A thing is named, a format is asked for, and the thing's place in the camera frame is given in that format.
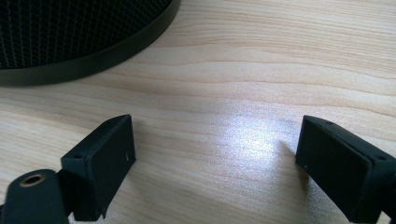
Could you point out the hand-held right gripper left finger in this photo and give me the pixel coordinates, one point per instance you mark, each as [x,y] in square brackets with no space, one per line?
[99,168]

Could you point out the black mesh basket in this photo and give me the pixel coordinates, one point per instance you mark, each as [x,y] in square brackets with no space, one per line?
[62,34]

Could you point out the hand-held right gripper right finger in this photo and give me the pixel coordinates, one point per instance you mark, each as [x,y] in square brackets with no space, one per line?
[339,168]

